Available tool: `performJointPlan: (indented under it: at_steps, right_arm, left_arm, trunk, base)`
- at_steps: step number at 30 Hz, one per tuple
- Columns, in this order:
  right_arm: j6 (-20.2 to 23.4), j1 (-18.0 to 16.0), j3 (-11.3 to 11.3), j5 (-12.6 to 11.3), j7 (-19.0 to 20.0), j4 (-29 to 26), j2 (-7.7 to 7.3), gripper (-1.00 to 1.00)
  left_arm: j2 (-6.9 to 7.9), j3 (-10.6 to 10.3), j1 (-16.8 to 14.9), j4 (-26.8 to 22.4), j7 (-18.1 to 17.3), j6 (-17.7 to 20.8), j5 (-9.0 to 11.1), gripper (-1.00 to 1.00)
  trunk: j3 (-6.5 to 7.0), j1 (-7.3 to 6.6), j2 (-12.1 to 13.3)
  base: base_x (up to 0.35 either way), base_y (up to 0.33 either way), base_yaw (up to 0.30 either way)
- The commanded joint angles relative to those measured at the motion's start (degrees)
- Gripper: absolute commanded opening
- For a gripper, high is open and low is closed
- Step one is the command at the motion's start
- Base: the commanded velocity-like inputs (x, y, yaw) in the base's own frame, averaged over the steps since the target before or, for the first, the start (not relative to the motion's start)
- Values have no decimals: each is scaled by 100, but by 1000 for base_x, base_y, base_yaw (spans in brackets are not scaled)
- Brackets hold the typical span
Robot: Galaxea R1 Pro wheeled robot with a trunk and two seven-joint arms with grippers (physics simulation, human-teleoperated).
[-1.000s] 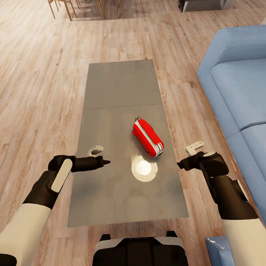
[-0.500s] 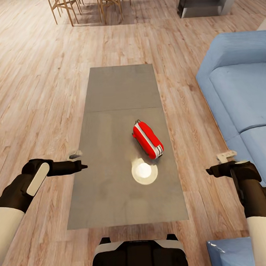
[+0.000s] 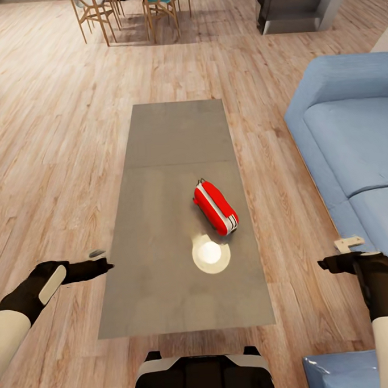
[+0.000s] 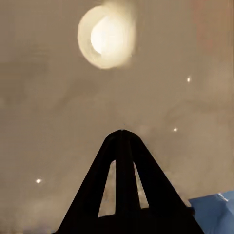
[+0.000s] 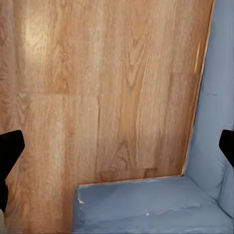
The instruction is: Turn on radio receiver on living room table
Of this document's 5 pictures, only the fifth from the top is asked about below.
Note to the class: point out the sofa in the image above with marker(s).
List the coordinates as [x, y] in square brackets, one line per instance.
[201, 200]

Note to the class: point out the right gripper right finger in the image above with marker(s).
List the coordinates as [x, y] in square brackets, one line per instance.
[226, 144]

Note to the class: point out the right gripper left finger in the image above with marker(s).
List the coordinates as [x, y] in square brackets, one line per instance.
[11, 146]

